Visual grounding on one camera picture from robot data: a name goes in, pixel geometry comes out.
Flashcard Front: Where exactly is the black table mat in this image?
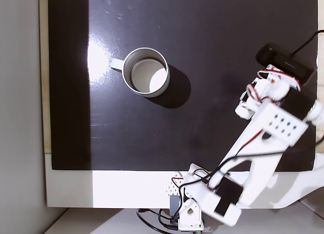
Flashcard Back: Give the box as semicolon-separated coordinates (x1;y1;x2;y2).
47;0;318;173

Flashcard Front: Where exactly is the white ceramic mug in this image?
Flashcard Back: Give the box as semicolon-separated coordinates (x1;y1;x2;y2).
109;47;170;98

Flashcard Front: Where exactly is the grey table clamp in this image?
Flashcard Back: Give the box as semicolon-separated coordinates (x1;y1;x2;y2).
169;195;179;218

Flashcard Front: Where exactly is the black camera box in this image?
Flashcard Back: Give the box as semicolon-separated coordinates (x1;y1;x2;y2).
255;43;316;87

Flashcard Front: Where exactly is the black camera cable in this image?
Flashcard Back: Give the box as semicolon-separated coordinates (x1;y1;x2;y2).
290;28;324;56

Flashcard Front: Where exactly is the black cable bundle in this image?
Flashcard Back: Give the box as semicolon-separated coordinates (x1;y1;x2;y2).
136;208;179;232

